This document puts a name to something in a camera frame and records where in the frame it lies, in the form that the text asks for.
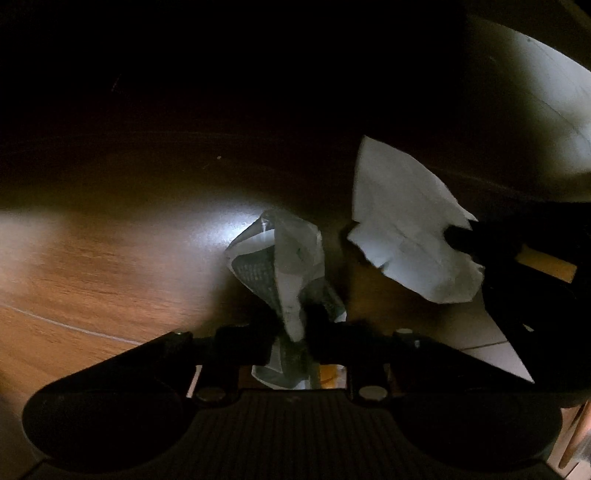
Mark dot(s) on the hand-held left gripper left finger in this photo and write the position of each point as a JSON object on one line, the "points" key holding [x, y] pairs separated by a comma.
{"points": [[254, 344]]}

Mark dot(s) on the white paper sheet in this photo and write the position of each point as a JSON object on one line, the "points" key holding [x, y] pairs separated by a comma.
{"points": [[406, 221]]}

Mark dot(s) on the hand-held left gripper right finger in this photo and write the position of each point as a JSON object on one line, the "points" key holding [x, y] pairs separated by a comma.
{"points": [[323, 339]]}

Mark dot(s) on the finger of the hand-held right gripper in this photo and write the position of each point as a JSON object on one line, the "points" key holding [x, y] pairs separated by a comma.
{"points": [[464, 240]]}

